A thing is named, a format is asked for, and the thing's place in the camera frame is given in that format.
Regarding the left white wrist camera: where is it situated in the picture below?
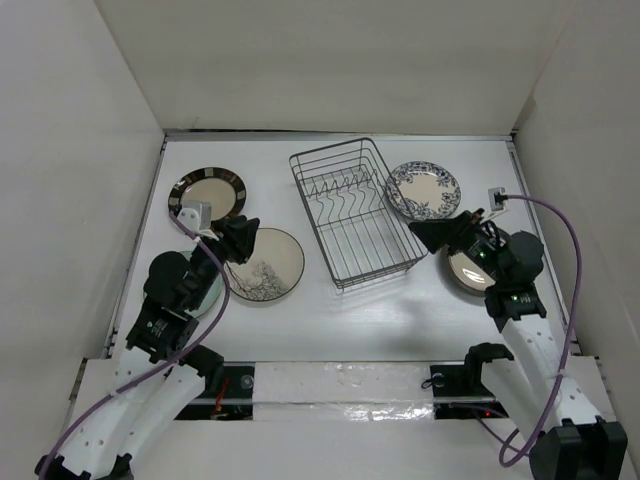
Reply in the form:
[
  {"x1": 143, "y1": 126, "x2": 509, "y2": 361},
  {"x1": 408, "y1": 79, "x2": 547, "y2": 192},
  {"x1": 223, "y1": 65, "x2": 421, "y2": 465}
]
[{"x1": 176, "y1": 200, "x2": 212, "y2": 234}]

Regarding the brown striped rim plate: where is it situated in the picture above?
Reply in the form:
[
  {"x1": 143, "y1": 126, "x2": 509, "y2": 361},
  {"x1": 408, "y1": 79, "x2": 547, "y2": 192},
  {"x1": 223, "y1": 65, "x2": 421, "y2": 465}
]
[{"x1": 168, "y1": 167, "x2": 247, "y2": 221}]

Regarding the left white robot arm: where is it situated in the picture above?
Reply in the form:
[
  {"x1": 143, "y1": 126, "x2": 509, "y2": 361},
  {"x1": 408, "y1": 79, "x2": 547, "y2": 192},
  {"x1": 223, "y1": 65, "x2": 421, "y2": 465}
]
[{"x1": 35, "y1": 215, "x2": 260, "y2": 479}]

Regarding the cream plate with tree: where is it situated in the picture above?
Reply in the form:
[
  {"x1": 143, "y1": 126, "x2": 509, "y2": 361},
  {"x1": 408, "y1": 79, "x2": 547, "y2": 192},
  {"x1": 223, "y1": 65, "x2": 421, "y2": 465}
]
[{"x1": 225, "y1": 228, "x2": 305, "y2": 303}]

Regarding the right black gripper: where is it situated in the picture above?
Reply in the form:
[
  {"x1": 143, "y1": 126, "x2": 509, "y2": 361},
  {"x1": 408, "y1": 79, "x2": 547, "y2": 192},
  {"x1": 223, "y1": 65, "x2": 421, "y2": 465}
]
[{"x1": 409, "y1": 207, "x2": 507, "y2": 284}]

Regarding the grey wire dish rack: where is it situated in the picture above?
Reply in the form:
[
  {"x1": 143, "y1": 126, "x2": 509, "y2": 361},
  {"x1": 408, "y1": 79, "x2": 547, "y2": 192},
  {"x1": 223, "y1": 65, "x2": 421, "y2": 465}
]
[{"x1": 289, "y1": 137, "x2": 427, "y2": 290}]

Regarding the blue floral white plate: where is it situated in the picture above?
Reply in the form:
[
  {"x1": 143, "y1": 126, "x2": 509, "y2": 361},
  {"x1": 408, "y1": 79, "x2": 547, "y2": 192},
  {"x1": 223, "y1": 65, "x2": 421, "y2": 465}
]
[{"x1": 385, "y1": 161, "x2": 461, "y2": 221}]

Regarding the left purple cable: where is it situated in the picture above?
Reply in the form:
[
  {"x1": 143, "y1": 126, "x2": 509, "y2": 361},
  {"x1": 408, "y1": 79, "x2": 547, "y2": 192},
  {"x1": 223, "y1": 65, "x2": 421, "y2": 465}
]
[{"x1": 33, "y1": 209, "x2": 232, "y2": 476}]

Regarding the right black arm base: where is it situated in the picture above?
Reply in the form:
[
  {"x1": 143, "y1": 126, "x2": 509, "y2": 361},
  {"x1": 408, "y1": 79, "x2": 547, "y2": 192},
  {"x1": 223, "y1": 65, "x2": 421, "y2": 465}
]
[{"x1": 421, "y1": 364, "x2": 508, "y2": 420}]

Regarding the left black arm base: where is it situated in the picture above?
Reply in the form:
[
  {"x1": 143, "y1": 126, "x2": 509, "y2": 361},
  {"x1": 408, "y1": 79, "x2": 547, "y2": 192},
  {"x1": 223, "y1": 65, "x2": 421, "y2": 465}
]
[{"x1": 176, "y1": 362, "x2": 256, "y2": 421}]

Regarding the light green glass plate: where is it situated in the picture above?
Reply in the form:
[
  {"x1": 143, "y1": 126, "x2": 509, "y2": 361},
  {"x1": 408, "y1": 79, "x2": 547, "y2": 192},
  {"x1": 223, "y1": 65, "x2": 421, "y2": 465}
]
[{"x1": 186, "y1": 256, "x2": 224, "y2": 319}]

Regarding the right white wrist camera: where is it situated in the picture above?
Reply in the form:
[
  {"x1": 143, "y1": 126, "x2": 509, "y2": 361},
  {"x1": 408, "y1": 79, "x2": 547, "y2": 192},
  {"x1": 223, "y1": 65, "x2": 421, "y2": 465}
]
[{"x1": 488, "y1": 187, "x2": 508, "y2": 213}]

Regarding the dark rim cream plate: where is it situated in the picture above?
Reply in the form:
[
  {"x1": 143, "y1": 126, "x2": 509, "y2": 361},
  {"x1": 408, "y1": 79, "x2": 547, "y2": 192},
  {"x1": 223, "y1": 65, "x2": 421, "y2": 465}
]
[{"x1": 443, "y1": 249, "x2": 495, "y2": 297}]

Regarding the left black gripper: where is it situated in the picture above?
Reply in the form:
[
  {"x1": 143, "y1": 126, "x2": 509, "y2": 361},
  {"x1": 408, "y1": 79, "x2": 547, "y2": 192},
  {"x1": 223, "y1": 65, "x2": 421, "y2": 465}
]
[{"x1": 187, "y1": 214, "x2": 259, "y2": 309}]

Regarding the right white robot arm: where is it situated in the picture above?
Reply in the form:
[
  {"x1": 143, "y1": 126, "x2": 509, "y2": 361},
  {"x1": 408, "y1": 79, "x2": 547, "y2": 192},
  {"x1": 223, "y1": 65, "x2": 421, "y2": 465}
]
[{"x1": 408, "y1": 210, "x2": 628, "y2": 479}]

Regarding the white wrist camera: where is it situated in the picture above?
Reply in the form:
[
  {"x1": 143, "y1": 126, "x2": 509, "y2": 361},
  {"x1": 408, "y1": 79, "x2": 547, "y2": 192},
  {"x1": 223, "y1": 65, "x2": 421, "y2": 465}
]
[
  {"x1": 488, "y1": 187, "x2": 508, "y2": 213},
  {"x1": 176, "y1": 200, "x2": 212, "y2": 234}
]

